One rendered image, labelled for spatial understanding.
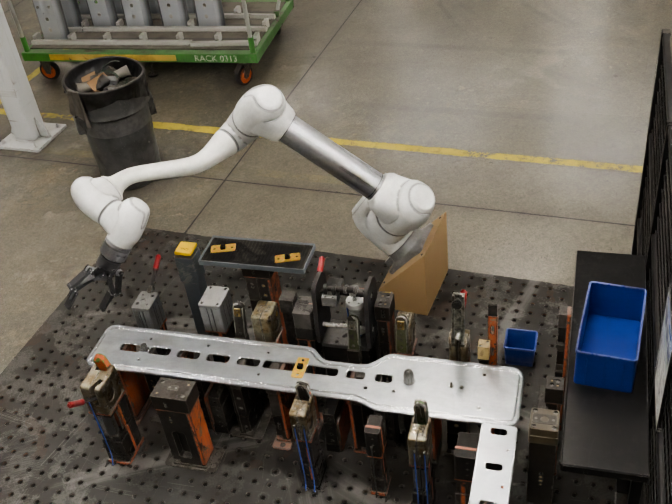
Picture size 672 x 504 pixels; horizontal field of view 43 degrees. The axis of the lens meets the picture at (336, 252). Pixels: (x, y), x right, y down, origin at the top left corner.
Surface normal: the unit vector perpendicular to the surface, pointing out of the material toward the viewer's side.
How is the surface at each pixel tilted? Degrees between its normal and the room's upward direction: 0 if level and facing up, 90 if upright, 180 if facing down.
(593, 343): 0
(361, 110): 0
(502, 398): 0
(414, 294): 90
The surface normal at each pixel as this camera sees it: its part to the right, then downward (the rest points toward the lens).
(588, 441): -0.11, -0.78
